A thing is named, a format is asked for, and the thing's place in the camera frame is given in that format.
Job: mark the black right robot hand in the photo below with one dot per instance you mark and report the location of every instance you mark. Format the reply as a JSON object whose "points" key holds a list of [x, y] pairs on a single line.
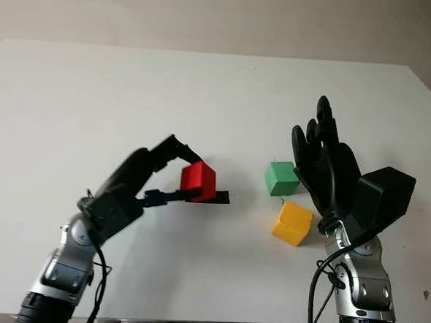
{"points": [[333, 179]]}

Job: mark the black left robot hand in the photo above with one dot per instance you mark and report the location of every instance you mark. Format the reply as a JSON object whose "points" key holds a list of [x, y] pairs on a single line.
{"points": [[127, 174]]}

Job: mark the green cube block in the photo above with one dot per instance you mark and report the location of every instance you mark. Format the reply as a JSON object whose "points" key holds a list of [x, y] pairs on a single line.
{"points": [[281, 178]]}

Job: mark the yellow cube block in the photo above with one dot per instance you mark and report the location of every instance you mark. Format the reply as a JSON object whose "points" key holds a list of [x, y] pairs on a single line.
{"points": [[293, 223]]}

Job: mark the red cube block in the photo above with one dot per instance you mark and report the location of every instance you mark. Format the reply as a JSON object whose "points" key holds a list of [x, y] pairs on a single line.
{"points": [[200, 179]]}

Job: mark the black tape strip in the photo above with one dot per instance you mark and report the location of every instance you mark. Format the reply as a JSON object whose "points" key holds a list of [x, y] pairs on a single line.
{"points": [[222, 198]]}

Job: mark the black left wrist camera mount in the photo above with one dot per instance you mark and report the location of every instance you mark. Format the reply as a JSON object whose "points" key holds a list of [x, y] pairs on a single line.
{"points": [[113, 217]]}

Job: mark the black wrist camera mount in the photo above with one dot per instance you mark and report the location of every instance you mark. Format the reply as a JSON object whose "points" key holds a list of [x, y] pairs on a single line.
{"points": [[383, 197], [113, 217]]}

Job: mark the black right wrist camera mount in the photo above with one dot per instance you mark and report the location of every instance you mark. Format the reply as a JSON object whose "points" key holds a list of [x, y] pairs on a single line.
{"points": [[383, 197]]}

